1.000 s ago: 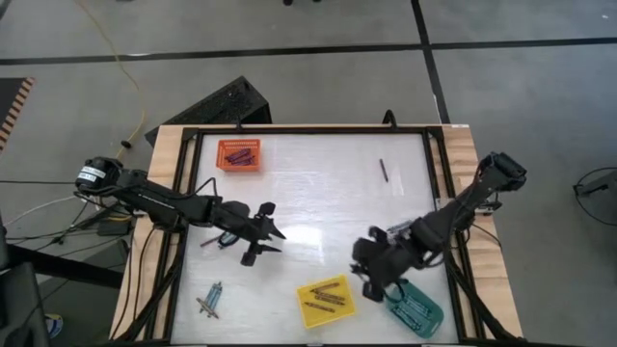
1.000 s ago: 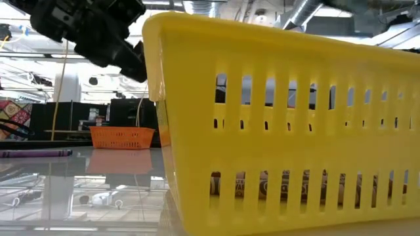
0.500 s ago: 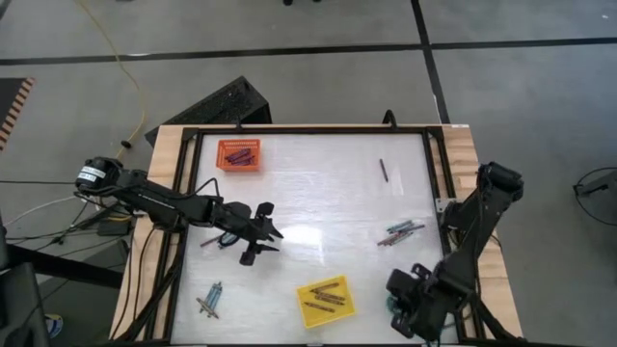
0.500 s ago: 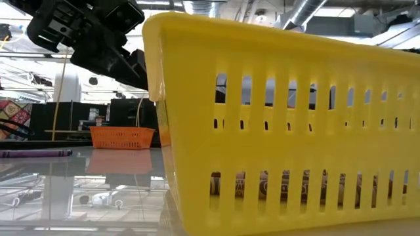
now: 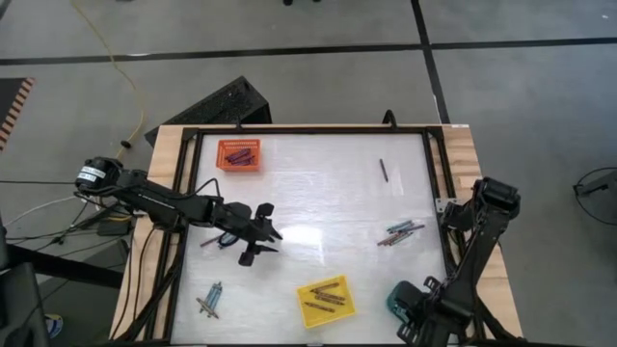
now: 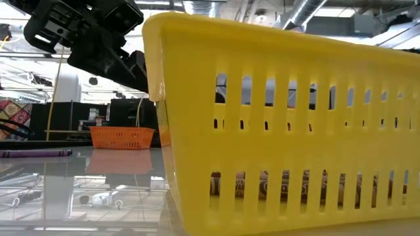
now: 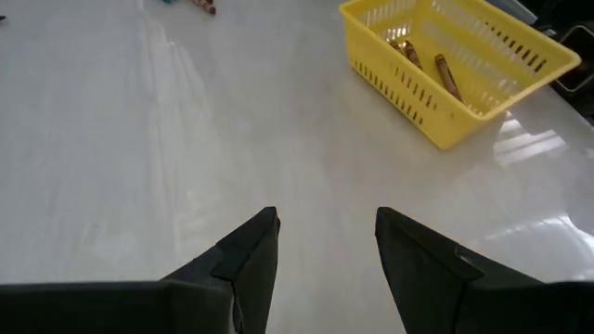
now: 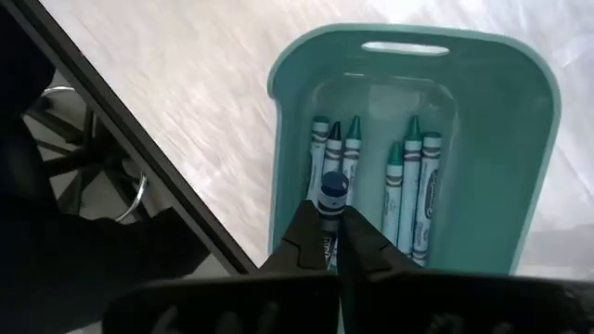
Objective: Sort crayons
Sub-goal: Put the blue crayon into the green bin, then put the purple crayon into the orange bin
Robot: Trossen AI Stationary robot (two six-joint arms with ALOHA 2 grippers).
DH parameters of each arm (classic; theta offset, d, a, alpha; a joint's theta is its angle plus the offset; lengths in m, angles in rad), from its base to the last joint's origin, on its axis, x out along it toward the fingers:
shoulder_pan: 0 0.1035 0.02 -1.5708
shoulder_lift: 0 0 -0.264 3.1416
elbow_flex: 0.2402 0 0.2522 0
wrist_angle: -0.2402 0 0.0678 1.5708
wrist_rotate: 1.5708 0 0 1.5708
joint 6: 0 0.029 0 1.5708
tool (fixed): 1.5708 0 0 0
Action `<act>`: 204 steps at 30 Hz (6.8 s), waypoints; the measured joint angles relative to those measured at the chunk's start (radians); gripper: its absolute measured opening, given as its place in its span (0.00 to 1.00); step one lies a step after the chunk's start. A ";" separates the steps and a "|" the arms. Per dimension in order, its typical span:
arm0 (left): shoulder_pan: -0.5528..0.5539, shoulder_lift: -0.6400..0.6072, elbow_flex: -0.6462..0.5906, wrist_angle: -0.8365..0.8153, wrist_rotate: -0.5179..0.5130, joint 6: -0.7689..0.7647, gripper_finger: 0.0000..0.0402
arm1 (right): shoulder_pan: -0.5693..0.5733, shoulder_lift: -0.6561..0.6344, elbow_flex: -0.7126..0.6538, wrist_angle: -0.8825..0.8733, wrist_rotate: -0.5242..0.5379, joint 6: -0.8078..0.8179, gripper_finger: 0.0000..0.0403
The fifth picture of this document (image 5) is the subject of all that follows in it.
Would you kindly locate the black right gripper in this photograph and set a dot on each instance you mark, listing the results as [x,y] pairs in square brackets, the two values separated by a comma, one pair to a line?
[438,318]

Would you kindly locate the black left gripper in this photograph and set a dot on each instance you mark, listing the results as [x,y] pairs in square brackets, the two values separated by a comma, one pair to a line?
[241,224]

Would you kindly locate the yellow plastic basket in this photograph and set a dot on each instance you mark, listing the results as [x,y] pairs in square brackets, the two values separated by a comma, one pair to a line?
[337,315]

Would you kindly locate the orange plastic basket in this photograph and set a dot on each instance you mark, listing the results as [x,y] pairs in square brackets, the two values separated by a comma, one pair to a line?
[222,165]

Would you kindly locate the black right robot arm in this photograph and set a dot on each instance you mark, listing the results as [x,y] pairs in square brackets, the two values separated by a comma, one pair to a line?
[482,231]

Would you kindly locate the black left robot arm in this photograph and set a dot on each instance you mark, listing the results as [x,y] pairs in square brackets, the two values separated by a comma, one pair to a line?
[159,205]

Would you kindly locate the teal plastic tray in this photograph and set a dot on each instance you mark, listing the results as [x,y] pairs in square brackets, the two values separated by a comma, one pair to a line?
[390,302]

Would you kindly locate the black power adapter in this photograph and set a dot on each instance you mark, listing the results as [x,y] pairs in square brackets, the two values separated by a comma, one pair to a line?
[113,227]

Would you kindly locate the black clamp hook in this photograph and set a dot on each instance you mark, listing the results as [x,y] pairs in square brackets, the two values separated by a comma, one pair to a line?
[389,118]

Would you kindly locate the black floor beam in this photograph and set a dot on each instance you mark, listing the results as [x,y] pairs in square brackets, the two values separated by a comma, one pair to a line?
[62,267]

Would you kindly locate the person's shoe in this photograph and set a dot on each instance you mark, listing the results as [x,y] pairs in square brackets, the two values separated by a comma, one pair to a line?
[54,325]

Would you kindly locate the black striped-edge floor mat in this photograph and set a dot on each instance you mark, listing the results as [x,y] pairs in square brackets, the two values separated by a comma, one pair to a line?
[12,103]

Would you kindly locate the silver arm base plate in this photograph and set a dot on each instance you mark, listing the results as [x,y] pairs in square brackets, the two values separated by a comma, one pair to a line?
[441,205]

